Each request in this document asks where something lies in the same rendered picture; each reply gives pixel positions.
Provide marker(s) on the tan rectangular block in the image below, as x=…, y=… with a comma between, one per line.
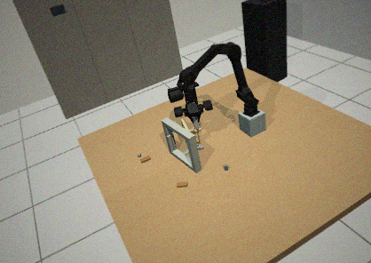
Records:
x=182, y=184
x=145, y=159

